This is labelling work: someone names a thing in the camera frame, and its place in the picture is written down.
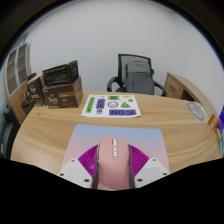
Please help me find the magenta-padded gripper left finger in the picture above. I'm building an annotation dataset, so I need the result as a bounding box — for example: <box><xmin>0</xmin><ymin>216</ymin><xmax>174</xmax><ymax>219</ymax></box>
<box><xmin>56</xmin><ymin>143</ymin><xmax>101</xmax><ymax>190</ymax></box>

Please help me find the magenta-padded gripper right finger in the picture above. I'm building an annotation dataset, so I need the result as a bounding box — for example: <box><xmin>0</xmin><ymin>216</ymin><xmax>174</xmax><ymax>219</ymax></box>
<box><xmin>127</xmin><ymin>143</ymin><xmax>171</xmax><ymax>190</ymax></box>

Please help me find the pink computer mouse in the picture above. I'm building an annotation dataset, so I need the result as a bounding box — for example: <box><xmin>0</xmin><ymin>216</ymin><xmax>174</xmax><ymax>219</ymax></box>
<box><xmin>95</xmin><ymin>135</ymin><xmax>131</xmax><ymax>192</ymax></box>

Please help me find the pink and blue mouse pad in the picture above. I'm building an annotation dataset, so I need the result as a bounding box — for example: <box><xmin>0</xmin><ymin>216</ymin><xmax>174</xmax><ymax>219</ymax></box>
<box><xmin>60</xmin><ymin>123</ymin><xmax>168</xmax><ymax>175</ymax></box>

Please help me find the printed sticker paper sheet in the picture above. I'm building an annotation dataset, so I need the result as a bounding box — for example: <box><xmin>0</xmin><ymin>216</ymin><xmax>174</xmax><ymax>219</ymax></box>
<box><xmin>80</xmin><ymin>94</ymin><xmax>142</xmax><ymax>119</ymax></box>

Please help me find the clear round disc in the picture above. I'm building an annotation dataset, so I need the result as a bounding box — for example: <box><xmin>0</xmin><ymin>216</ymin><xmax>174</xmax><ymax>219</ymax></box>
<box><xmin>186</xmin><ymin>100</ymin><xmax>206</xmax><ymax>122</ymax></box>

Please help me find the small green packet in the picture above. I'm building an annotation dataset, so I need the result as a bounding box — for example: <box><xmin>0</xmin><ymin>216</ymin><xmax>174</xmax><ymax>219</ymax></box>
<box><xmin>217</xmin><ymin>132</ymin><xmax>224</xmax><ymax>154</ymax></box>

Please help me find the wide brown cardboard box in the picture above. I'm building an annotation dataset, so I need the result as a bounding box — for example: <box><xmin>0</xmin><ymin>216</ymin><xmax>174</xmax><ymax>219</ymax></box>
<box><xmin>41</xmin><ymin>76</ymin><xmax>84</xmax><ymax>110</ymax></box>

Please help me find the small orange box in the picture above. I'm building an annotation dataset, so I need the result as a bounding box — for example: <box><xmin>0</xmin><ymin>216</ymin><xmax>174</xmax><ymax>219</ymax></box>
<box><xmin>207</xmin><ymin>113</ymin><xmax>220</xmax><ymax>131</ymax></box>

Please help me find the low wooden side cabinet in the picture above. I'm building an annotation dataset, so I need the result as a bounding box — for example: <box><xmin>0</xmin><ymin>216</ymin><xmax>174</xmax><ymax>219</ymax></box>
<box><xmin>163</xmin><ymin>72</ymin><xmax>214</xmax><ymax>113</ymax></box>

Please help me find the tall brown cardboard box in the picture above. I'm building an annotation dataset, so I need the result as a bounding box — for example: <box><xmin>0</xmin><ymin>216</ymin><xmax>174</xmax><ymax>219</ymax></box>
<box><xmin>26</xmin><ymin>75</ymin><xmax>48</xmax><ymax>108</ymax></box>

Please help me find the grey backpack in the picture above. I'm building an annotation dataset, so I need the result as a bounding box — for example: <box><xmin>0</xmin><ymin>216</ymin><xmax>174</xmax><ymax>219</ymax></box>
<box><xmin>124</xmin><ymin>60</ymin><xmax>156</xmax><ymax>96</ymax></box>

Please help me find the black cardboard box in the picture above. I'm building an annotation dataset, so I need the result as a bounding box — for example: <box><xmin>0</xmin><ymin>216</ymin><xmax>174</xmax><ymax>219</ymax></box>
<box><xmin>41</xmin><ymin>59</ymin><xmax>80</xmax><ymax>87</ymax></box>

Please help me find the black mesh office chair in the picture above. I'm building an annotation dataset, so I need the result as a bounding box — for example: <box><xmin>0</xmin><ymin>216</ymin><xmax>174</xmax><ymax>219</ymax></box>
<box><xmin>106</xmin><ymin>53</ymin><xmax>168</xmax><ymax>97</ymax></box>

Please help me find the wooden shelf unit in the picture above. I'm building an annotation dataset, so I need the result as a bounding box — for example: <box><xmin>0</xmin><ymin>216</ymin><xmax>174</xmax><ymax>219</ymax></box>
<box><xmin>2</xmin><ymin>42</ymin><xmax>33</xmax><ymax>124</ymax></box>

